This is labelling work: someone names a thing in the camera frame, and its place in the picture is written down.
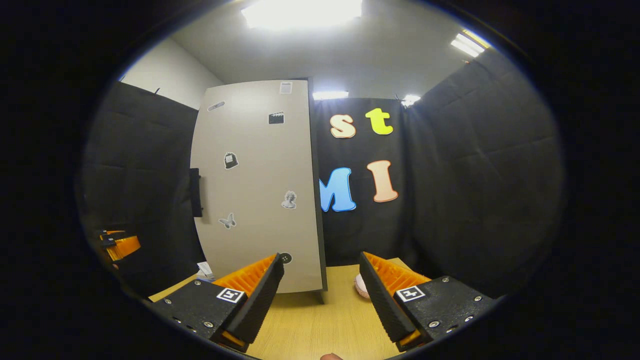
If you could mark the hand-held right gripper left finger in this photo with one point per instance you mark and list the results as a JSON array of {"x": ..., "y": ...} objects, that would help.
[{"x": 260, "y": 305}]

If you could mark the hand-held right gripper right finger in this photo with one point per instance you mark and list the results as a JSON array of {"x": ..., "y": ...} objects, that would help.
[{"x": 382, "y": 305}]

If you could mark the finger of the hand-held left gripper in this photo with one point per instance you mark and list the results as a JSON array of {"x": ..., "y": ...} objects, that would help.
[{"x": 125, "y": 246}]

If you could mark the grey cabinet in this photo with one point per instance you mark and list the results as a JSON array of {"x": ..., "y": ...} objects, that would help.
[{"x": 322, "y": 250}]

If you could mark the beige cabinet door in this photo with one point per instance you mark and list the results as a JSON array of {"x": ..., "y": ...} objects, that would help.
[{"x": 255, "y": 200}]

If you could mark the pink plush slipper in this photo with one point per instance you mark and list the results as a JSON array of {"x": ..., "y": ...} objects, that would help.
[{"x": 361, "y": 287}]

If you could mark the white book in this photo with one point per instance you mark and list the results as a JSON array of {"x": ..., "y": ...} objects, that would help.
[{"x": 205, "y": 270}]

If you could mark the black backdrop cloth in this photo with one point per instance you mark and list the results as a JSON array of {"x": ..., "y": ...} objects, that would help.
[{"x": 475, "y": 175}]

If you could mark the distant ceiling light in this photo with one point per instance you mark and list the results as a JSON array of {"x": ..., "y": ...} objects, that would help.
[
  {"x": 410, "y": 100},
  {"x": 330, "y": 95}
]

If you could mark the narrow ceiling light panel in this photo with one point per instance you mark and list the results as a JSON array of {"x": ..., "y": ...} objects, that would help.
[{"x": 469, "y": 44}]

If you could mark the large ceiling light panel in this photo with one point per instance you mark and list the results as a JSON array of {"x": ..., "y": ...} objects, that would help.
[{"x": 300, "y": 12}]

